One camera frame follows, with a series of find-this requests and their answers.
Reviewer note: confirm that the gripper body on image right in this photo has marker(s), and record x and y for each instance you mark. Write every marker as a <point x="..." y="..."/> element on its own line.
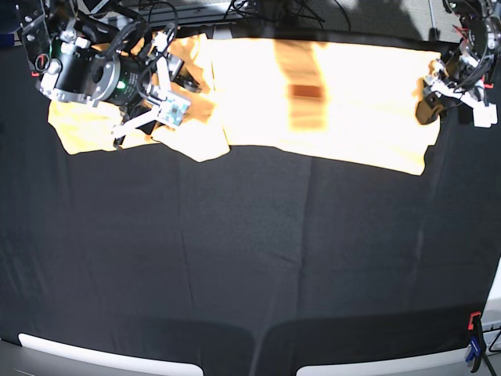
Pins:
<point x="464" y="73"/>

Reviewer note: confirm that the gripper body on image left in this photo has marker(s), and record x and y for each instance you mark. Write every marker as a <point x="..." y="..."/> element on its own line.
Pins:
<point x="145" y="64"/>

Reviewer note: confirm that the orange t-shirt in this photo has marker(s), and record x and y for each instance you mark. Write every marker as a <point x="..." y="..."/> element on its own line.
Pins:
<point x="340" y="101"/>

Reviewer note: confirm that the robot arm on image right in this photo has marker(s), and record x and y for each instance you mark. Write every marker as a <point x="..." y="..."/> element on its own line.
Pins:
<point x="480" y="36"/>

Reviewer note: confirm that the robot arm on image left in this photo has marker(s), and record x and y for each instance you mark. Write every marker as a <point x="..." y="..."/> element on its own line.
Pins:
<point x="77" y="59"/>

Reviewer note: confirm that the red clamp far right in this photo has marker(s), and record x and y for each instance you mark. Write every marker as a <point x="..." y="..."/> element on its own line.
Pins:
<point x="487" y="84"/>

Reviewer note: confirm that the red clamp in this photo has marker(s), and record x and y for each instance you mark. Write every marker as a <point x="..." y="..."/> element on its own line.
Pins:
<point x="477" y="344"/>
<point x="487" y="84"/>

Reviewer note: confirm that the black table cloth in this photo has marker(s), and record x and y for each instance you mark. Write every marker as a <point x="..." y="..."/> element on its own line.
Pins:
<point x="257" y="263"/>

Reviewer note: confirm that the red clamp near right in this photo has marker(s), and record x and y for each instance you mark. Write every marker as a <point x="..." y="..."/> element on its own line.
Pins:
<point x="477" y="344"/>

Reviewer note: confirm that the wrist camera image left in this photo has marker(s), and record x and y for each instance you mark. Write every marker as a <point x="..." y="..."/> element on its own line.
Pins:
<point x="172" y="110"/>

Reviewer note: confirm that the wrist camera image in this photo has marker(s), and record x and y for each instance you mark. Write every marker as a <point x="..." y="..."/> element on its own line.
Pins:
<point x="172" y="110"/>
<point x="485" y="116"/>

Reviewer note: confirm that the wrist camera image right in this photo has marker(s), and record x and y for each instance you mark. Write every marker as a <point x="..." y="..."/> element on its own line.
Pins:
<point x="485" y="116"/>

